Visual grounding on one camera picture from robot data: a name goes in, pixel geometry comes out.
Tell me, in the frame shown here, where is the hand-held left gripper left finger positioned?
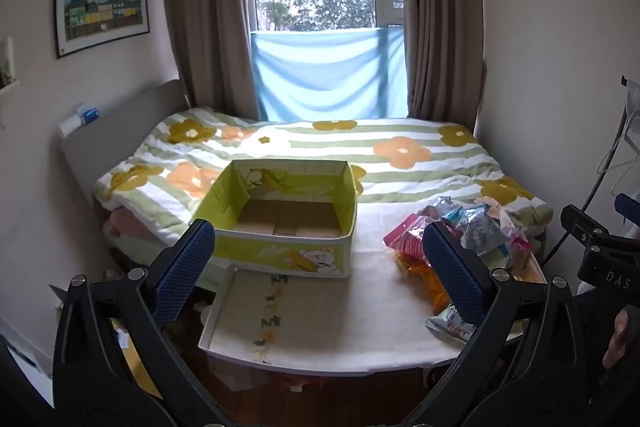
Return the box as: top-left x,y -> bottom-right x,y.
52,219 -> 216,400

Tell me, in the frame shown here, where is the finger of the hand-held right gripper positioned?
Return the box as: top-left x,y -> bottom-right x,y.
560,204 -> 608,248
615,193 -> 640,225

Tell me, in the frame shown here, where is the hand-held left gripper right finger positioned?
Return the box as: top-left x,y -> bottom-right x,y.
422,222 -> 586,400

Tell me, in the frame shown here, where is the pile of snack packets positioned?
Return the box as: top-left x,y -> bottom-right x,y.
382,196 -> 533,348

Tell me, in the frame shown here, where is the green cardboard box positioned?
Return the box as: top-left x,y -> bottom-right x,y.
192,158 -> 358,279

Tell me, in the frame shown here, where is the person's right hand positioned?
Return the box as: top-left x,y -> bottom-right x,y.
601,307 -> 632,370

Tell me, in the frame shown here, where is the light green bedsheet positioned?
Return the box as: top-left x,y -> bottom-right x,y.
102,219 -> 221,293

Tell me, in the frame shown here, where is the pink pillow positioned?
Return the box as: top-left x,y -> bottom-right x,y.
107,207 -> 173,239

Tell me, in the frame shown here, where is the yellow board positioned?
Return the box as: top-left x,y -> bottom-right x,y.
110,318 -> 161,395

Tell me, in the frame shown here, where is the grey bed headboard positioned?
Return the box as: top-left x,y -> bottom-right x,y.
59,79 -> 193,208

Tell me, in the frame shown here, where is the white cabinet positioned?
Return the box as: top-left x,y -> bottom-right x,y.
0,314 -> 53,380

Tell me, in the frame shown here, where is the floral striped quilt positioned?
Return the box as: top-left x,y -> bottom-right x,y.
92,107 -> 553,240

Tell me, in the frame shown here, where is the blue white bottle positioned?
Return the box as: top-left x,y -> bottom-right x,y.
76,104 -> 102,126

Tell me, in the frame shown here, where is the white tube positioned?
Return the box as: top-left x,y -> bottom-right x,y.
58,114 -> 84,138

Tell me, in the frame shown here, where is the light blue cloth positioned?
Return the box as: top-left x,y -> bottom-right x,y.
250,27 -> 407,122

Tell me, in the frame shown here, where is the brown curtain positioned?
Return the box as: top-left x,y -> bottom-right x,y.
159,0 -> 261,120
390,0 -> 487,128

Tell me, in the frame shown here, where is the small plant picture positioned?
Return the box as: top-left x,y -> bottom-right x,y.
0,36 -> 20,95

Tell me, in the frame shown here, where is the black cable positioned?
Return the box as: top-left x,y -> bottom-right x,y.
542,107 -> 628,265

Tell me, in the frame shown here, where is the framed houses wall picture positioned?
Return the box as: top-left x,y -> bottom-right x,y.
54,0 -> 151,60

